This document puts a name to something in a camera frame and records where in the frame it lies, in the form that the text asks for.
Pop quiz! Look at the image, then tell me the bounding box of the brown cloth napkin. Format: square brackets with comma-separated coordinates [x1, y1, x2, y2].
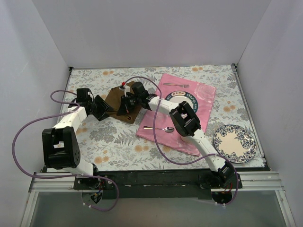
[105, 87, 141, 124]

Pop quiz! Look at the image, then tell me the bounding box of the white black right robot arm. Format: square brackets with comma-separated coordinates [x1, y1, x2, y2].
[119, 82, 240, 189]

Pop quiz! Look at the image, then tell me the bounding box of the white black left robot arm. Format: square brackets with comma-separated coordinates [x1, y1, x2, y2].
[42, 88, 112, 189]

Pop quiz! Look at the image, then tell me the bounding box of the floral tablecloth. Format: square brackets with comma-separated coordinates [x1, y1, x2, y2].
[64, 65, 253, 171]

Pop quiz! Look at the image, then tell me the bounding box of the green rimmed white plate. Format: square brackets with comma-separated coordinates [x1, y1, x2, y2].
[165, 90, 198, 113]

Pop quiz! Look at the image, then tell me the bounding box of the silver spoon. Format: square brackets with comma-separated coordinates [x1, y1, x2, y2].
[143, 126, 175, 133]

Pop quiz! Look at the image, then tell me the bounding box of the silver fork on placemat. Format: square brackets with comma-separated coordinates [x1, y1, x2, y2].
[163, 83, 189, 88]

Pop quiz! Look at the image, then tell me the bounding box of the pink floral placemat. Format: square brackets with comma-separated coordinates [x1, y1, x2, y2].
[135, 72, 217, 157]

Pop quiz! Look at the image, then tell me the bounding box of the cream mug dark rim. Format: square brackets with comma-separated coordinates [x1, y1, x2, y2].
[181, 136, 192, 143]

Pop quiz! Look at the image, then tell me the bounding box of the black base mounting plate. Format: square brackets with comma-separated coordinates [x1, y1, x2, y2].
[73, 169, 236, 200]

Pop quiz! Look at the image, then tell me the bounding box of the blue floral white plate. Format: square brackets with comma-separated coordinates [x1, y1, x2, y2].
[213, 124, 257, 164]

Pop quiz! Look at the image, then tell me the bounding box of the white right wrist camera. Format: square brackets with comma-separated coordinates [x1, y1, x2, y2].
[119, 82, 131, 97]

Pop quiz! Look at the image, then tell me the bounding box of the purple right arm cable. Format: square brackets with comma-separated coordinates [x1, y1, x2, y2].
[123, 77, 239, 207]

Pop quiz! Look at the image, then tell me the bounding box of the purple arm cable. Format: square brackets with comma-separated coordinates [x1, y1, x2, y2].
[123, 77, 239, 207]
[11, 90, 120, 211]

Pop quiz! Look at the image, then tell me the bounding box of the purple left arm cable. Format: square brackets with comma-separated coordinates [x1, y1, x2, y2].
[11, 90, 120, 211]

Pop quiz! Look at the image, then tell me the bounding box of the aluminium table frame rail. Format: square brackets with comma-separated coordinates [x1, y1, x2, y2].
[27, 65, 295, 227]

